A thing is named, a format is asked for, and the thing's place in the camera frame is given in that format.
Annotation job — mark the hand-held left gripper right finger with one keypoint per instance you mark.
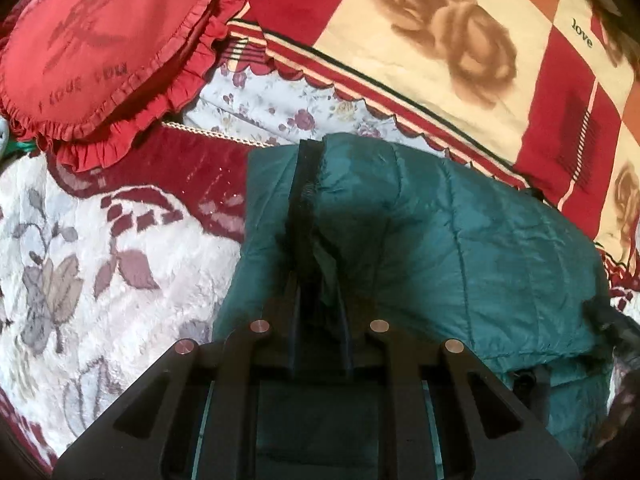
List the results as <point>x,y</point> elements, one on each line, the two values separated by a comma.
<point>346,330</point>

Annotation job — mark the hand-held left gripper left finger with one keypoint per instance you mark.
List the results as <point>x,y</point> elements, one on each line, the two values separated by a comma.
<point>295,325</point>

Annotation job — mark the green puffer jacket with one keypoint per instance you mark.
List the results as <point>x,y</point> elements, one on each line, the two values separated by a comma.
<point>450,240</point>

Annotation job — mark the small floral bed sheet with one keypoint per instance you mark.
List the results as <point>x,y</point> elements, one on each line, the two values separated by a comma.
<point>280,105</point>

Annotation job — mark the red white floral bedspread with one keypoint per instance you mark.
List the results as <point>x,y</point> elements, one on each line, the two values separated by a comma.
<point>75,260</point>

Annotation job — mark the red heart frilled cushion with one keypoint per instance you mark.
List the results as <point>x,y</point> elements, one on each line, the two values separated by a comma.
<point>100,45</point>

